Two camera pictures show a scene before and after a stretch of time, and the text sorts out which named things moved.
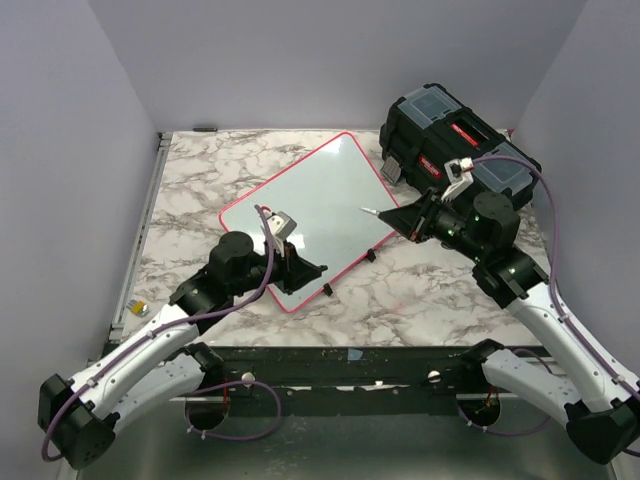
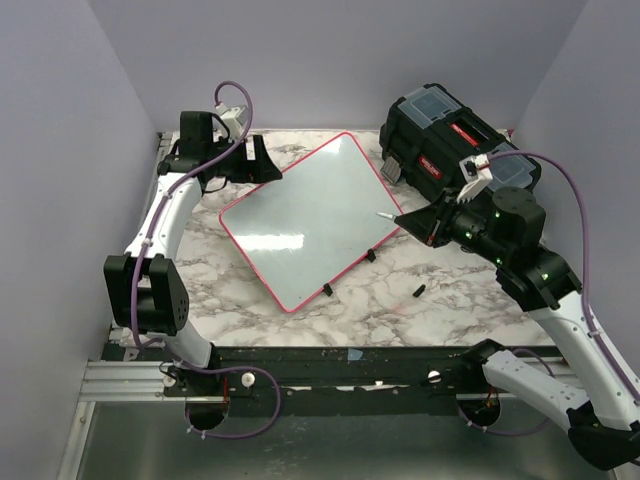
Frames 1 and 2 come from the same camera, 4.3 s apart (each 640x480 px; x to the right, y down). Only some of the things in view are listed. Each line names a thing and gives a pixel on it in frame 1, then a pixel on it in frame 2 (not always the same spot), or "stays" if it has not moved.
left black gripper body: (282, 271) → (236, 167)
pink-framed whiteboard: (323, 192) stays
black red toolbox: (428, 126) stays
